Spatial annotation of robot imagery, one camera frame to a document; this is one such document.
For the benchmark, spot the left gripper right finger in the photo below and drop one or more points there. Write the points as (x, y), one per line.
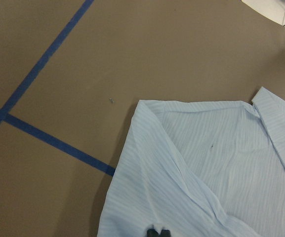
(165, 232)

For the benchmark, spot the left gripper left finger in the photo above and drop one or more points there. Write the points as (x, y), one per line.
(151, 232)

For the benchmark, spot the light blue button-up shirt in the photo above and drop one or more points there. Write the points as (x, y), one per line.
(201, 169)

